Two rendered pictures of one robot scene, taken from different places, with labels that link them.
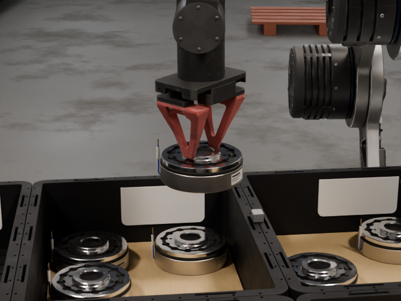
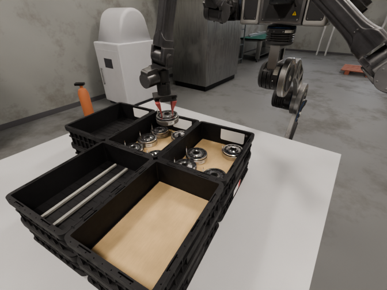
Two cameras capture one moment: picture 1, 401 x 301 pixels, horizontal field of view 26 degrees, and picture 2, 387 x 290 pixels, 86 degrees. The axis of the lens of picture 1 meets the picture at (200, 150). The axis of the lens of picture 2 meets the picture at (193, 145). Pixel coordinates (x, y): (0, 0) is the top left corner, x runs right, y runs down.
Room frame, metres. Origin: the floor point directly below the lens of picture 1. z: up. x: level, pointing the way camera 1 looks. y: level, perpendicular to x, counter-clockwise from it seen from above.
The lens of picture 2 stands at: (0.38, -0.62, 1.42)
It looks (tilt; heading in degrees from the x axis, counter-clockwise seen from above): 32 degrees down; 36
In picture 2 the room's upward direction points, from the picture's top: straight up
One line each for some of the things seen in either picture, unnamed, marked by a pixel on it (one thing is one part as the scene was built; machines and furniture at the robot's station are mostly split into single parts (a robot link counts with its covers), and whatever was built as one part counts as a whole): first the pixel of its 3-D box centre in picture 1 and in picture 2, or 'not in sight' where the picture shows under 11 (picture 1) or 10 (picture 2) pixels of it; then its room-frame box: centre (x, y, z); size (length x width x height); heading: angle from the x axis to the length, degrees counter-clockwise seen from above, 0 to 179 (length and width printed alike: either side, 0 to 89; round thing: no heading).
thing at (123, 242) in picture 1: (91, 246); (159, 129); (1.13, 0.15, 0.86); 0.10 x 0.10 x 0.01
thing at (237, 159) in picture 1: (201, 156); (167, 115); (1.03, 0.00, 1.02); 0.10 x 0.10 x 0.01
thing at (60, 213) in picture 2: not in sight; (92, 187); (0.63, 0.03, 0.87); 0.40 x 0.30 x 0.11; 7
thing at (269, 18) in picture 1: (320, 20); (369, 71); (7.97, -1.11, 0.06); 1.31 x 0.95 x 0.12; 90
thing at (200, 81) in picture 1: (200, 61); (163, 89); (1.03, 0.00, 1.15); 0.10 x 0.07 x 0.07; 140
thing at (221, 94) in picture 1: (207, 114); (168, 104); (1.04, -0.01, 1.08); 0.07 x 0.07 x 0.09; 50
